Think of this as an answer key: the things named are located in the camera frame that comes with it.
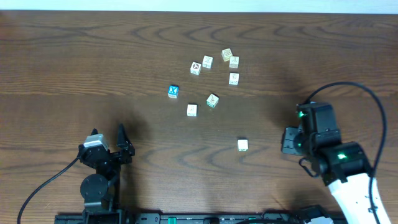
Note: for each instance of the yellow-edged wooden block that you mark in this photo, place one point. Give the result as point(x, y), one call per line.
point(226, 54)

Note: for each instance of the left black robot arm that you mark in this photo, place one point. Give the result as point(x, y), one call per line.
point(101, 190)

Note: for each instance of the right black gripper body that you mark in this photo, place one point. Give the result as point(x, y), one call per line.
point(297, 142)

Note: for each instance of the wooden block with X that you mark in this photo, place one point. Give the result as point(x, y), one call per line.
point(207, 62)

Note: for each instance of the wooden block beside yellow one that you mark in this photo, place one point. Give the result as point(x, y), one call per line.
point(234, 62)

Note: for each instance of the plain small wooden block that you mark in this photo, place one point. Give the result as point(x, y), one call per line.
point(192, 110)

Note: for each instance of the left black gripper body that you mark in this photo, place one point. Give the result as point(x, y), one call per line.
point(110, 155)

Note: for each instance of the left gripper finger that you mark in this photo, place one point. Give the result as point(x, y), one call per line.
point(94, 132)
point(122, 138)

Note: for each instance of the wooden block with ring picture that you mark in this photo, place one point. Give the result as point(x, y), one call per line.
point(233, 78)

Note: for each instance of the green-edged wooden block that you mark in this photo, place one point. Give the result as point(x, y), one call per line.
point(242, 145)
point(212, 100)

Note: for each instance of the wooden block with red circle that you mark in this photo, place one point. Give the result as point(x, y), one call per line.
point(195, 68)

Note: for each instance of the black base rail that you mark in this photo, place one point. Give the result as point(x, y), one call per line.
point(156, 218)

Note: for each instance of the blue X wooden block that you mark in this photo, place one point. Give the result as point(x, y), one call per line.
point(173, 91)

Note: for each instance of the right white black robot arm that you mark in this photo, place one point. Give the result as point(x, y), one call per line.
point(359, 199)

